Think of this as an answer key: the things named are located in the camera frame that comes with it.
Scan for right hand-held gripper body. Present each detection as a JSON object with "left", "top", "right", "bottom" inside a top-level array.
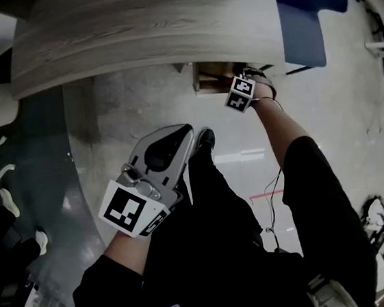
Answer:
[{"left": 221, "top": 72, "right": 260, "bottom": 116}]

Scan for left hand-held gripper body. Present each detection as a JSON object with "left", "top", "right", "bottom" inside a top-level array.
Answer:
[{"left": 92, "top": 159, "right": 188, "bottom": 243}]

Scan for wooden desk drawer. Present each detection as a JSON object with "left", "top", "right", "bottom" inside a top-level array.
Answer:
[{"left": 191, "top": 56, "right": 252, "bottom": 96}]

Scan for person's left forearm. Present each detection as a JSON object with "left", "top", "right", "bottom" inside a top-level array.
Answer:
[{"left": 101, "top": 226, "right": 155, "bottom": 280}]

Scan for person's right forearm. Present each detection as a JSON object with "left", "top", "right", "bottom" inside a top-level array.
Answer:
[{"left": 251, "top": 94, "right": 314, "bottom": 173}]

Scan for grey shoulder bag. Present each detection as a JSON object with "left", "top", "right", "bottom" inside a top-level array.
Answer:
[{"left": 305, "top": 269, "right": 362, "bottom": 307}]

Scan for person's right hand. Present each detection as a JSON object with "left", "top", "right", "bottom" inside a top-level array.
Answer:
[{"left": 247, "top": 65, "right": 278, "bottom": 104}]

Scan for person's black shoe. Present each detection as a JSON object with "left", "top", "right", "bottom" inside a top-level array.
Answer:
[{"left": 193, "top": 128, "right": 218, "bottom": 154}]

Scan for person's black trousers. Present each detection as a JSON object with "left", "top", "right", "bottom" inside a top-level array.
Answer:
[{"left": 169, "top": 138, "right": 268, "bottom": 261}]

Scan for blue chair with black legs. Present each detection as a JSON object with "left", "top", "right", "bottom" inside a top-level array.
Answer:
[{"left": 274, "top": 0, "right": 359, "bottom": 76}]

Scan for grey wooden desk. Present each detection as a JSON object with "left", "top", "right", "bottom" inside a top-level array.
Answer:
[{"left": 0, "top": 0, "right": 287, "bottom": 101}]

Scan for person's black shirt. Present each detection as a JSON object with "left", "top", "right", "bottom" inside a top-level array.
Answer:
[{"left": 57, "top": 129, "right": 383, "bottom": 307}]

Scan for white black backpack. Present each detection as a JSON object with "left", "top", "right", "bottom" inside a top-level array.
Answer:
[{"left": 356, "top": 193, "right": 384, "bottom": 245}]

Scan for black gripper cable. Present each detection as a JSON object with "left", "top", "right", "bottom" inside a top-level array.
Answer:
[{"left": 250, "top": 93, "right": 300, "bottom": 252}]

